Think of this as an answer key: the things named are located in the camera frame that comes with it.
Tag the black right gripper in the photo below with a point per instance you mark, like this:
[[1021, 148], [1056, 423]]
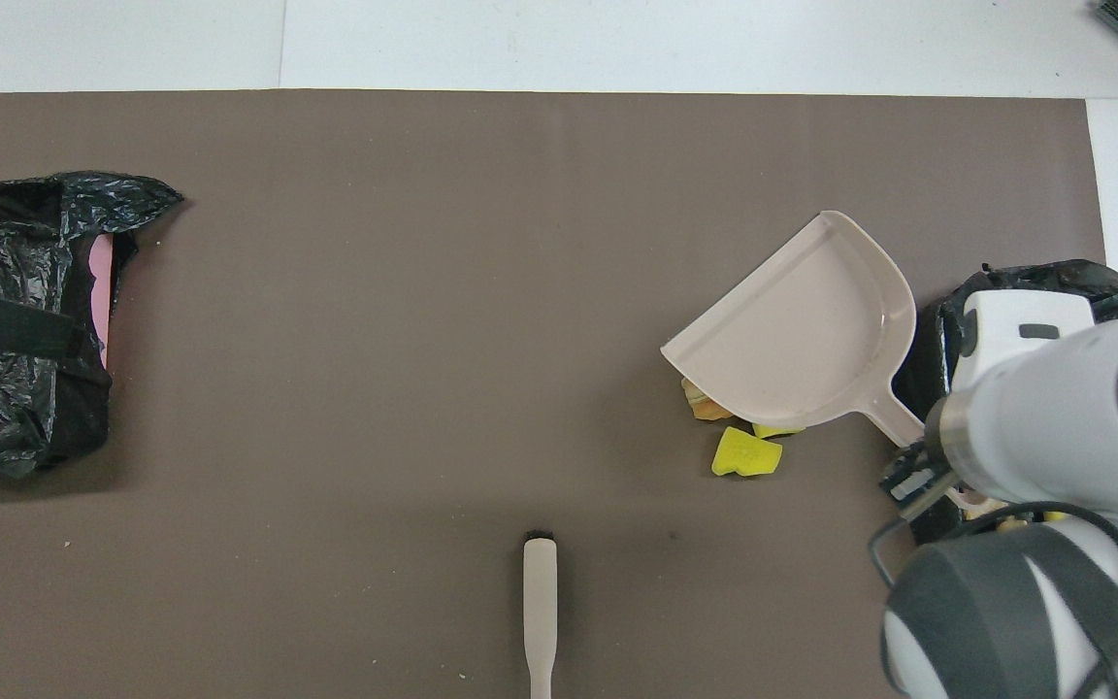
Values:
[[928, 481]]

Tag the yellow sponge piece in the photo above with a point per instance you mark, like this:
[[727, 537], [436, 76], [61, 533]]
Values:
[[774, 430], [743, 454]]

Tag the beige plastic dustpan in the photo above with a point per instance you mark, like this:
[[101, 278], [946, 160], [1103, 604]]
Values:
[[802, 330]]

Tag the striped croissant piece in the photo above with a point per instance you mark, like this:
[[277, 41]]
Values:
[[705, 408]]

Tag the beige brush black bristles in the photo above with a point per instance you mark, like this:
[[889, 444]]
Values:
[[540, 612]]

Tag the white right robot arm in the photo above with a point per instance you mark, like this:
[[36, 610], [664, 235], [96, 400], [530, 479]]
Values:
[[1054, 427]]

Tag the black trash bag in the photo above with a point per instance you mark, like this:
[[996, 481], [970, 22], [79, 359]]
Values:
[[928, 359], [6, 408]]

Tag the pink plastic bin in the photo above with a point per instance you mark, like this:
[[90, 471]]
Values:
[[101, 291]]

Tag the brown table mat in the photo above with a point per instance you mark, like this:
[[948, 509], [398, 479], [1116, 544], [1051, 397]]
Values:
[[326, 437]]

